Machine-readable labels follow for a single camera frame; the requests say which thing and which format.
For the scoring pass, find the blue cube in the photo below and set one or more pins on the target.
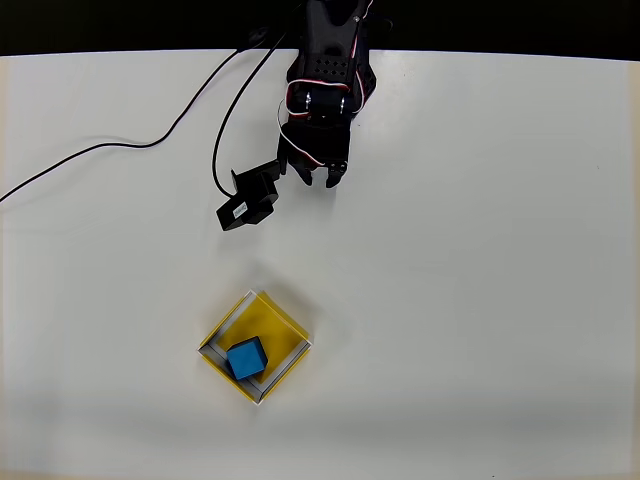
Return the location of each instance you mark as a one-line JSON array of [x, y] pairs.
[[246, 359]]

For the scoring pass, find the yellow paper box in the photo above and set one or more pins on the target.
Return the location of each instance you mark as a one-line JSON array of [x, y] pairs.
[[280, 325]]

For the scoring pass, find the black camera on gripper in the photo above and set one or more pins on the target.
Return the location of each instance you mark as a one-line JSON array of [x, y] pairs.
[[251, 197]]

